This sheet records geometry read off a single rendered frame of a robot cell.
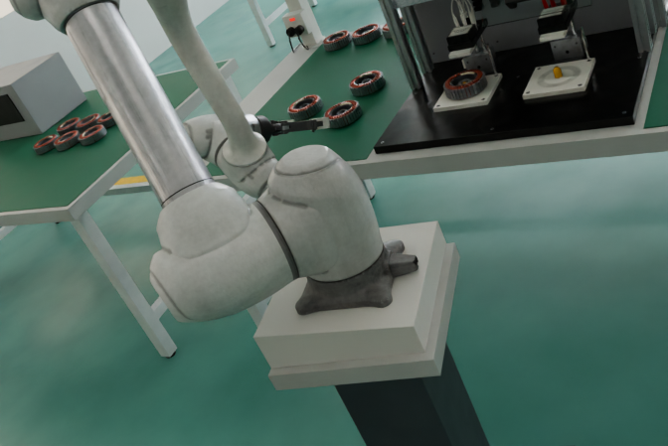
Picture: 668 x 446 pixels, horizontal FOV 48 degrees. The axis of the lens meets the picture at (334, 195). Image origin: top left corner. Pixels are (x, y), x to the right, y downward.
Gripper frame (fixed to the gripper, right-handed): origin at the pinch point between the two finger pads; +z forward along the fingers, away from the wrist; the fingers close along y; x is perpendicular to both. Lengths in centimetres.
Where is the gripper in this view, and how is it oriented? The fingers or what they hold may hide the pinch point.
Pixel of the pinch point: (308, 123)
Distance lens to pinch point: 206.1
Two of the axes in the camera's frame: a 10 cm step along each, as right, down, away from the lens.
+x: -0.9, -9.9, -1.3
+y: 7.2, 0.2, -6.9
